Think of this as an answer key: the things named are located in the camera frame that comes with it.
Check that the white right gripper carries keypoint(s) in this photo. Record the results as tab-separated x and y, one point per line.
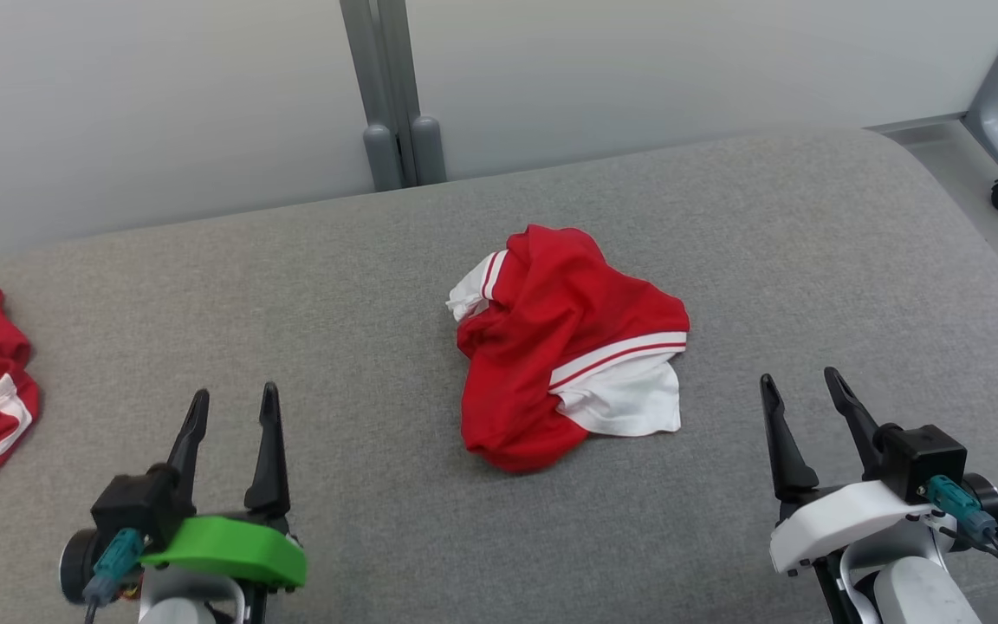
845	516

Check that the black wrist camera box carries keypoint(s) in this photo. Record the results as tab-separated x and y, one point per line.
135	507
923	455

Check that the grey partition post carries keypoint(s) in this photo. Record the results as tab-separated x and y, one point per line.
417	104
373	95

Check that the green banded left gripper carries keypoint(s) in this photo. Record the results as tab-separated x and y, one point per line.
230	548

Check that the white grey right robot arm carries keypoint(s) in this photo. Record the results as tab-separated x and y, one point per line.
915	589

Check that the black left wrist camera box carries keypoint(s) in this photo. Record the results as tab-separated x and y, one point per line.
135	507

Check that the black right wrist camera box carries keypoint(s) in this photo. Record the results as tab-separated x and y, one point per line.
923	455

